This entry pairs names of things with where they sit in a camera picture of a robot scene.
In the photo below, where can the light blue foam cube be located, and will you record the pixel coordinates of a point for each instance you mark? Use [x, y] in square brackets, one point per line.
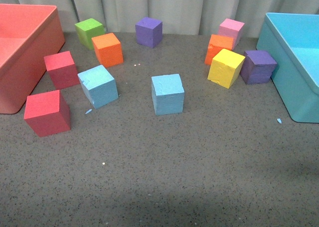
[99, 86]
[167, 94]

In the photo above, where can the purple foam cube rear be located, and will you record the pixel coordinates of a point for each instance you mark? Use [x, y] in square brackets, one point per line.
[148, 32]

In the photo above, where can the purple foam cube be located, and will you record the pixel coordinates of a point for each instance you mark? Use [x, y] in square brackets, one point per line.
[257, 67]
[148, 32]

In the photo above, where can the yellow foam cube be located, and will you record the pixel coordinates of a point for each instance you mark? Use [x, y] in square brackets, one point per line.
[225, 68]

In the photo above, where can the orange foam cube left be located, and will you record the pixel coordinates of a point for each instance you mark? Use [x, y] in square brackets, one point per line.
[108, 50]

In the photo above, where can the orange foam cube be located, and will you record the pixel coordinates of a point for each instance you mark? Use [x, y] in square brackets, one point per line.
[108, 50]
[216, 44]

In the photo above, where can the orange foam cube right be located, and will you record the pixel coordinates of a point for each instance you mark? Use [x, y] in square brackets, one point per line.
[216, 44]

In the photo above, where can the grey pleated curtain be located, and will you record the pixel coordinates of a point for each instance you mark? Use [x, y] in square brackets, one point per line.
[178, 16]

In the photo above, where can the pink foam cube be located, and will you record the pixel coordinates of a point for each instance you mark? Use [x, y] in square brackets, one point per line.
[231, 28]

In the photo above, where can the green foam cube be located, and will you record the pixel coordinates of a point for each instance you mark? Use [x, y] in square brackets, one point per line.
[88, 29]

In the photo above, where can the dark red foam cube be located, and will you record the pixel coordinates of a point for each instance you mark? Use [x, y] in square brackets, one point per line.
[62, 69]

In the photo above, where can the purple foam cube right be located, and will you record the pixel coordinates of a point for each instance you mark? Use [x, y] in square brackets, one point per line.
[257, 67]

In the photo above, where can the bright red foam cube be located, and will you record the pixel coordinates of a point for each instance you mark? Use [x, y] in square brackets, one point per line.
[47, 113]

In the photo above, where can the coral pink plastic bin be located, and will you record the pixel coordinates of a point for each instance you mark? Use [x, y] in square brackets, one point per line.
[28, 33]

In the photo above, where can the cyan plastic bin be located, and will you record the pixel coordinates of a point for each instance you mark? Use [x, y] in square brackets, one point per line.
[293, 41]

